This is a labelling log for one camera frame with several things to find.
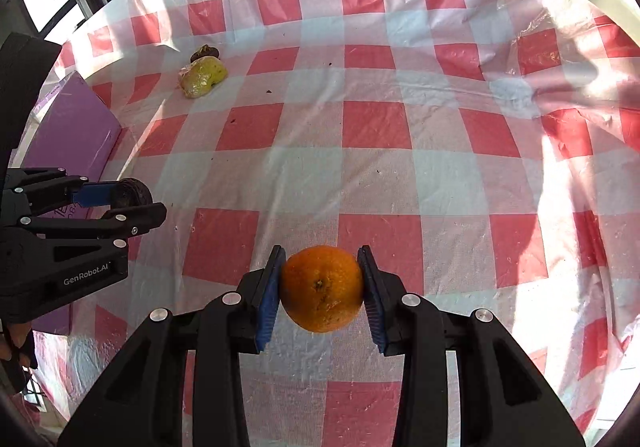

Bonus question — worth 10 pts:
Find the orange tangerine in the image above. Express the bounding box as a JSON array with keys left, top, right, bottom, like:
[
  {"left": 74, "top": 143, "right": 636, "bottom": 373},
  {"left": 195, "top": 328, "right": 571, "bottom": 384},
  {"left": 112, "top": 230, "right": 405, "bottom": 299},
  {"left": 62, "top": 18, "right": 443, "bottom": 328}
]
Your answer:
[{"left": 279, "top": 245, "right": 363, "bottom": 333}]

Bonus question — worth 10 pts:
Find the dark round mangosteen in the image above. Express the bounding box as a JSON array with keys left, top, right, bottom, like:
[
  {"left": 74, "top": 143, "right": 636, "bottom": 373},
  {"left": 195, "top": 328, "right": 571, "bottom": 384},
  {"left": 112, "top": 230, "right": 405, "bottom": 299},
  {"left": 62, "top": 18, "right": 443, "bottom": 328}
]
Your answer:
[{"left": 110, "top": 178, "right": 153, "bottom": 208}]

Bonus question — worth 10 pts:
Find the person left hand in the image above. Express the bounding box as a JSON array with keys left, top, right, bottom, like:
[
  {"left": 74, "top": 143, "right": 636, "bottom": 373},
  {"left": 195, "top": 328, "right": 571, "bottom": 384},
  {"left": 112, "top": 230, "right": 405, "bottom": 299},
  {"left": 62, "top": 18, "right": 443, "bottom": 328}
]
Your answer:
[{"left": 0, "top": 321, "right": 34, "bottom": 368}]

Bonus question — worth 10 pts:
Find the purple cardboard box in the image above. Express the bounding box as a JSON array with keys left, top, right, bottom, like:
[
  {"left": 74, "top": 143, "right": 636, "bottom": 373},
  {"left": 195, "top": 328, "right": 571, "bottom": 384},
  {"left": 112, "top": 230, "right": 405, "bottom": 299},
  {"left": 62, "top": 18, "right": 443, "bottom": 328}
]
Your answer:
[{"left": 14, "top": 72, "right": 120, "bottom": 323}]

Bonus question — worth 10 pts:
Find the yellow wrapped fruit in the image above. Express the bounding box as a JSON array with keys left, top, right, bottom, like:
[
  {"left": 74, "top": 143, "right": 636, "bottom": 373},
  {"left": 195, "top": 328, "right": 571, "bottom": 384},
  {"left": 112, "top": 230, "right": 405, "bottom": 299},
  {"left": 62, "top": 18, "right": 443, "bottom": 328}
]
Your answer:
[{"left": 179, "top": 56, "right": 228, "bottom": 99}]

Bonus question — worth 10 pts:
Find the small dark brown fruit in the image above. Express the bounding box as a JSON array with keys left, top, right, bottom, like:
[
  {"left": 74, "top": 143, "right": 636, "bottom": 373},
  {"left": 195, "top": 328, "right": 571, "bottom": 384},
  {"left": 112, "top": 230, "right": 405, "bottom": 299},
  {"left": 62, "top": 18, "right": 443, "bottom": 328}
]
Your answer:
[{"left": 190, "top": 45, "right": 219, "bottom": 62}]

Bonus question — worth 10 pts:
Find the red white checkered tablecloth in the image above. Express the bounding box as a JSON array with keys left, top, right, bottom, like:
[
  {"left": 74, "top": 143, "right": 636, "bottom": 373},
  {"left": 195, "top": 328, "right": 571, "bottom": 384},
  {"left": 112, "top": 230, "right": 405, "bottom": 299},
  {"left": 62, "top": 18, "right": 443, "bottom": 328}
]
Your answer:
[{"left": 37, "top": 0, "right": 639, "bottom": 441}]

